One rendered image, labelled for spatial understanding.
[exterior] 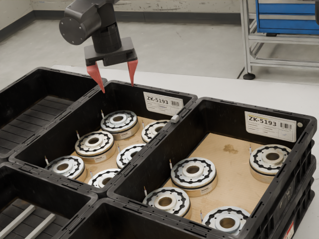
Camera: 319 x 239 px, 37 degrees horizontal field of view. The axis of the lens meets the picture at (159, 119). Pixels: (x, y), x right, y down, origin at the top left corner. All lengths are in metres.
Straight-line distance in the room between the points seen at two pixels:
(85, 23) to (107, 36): 0.09
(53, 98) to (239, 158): 0.69
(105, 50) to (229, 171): 0.40
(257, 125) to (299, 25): 1.84
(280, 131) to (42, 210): 0.58
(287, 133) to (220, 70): 2.21
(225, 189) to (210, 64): 2.40
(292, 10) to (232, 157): 1.87
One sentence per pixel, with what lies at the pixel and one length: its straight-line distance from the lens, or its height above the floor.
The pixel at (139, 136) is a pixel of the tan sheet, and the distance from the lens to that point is 1.26.
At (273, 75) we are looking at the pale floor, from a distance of 3.19.
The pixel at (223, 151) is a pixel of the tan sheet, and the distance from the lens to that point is 1.16.
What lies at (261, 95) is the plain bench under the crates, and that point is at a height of 0.70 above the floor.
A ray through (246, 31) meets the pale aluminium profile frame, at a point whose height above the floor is 0.34.
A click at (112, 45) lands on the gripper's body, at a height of 1.17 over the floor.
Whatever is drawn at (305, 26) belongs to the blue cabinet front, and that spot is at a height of 0.37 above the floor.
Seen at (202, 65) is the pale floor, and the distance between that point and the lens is 3.40.
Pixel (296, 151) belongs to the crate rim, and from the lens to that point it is 0.99.
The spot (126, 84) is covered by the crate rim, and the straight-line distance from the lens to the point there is 1.32.
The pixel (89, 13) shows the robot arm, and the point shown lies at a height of 1.26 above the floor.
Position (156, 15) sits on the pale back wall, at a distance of 4.28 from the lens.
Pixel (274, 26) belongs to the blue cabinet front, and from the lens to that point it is 2.98.
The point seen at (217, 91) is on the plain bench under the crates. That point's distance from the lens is 1.66.
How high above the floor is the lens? 1.54
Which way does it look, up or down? 32 degrees down
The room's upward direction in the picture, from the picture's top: 11 degrees counter-clockwise
